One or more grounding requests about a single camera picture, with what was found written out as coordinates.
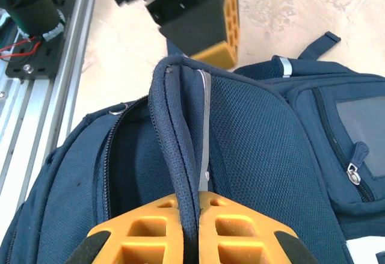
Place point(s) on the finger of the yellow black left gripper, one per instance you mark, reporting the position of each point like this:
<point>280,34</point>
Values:
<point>192,23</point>

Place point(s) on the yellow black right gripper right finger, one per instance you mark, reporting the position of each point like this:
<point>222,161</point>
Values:
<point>255,225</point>

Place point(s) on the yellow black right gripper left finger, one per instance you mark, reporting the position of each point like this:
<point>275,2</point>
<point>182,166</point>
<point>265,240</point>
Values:
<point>120,229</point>

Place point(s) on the navy blue student backpack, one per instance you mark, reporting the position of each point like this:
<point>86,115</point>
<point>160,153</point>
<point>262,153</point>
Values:
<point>255,140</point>

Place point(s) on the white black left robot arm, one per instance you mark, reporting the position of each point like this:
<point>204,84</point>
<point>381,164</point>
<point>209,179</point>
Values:
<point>30,8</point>

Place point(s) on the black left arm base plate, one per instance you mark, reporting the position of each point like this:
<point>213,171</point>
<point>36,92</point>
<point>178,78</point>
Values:
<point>51,56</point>

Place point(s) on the aluminium table frame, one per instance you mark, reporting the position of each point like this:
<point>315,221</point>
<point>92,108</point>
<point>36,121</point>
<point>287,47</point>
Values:
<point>39,101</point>

